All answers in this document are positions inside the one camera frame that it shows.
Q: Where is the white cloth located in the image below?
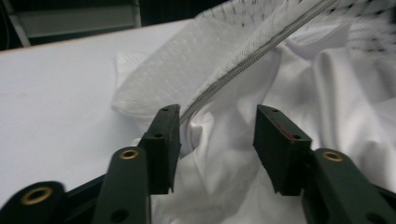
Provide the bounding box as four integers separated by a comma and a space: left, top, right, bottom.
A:
134, 24, 396, 224

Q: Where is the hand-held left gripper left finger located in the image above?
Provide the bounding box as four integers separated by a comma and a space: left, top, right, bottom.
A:
137, 104, 182, 195

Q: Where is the white mesh laundry bag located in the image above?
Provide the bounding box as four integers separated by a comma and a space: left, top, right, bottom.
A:
111, 0, 396, 125

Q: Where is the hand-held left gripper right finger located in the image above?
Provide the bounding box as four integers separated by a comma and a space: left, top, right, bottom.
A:
253, 105, 313, 197

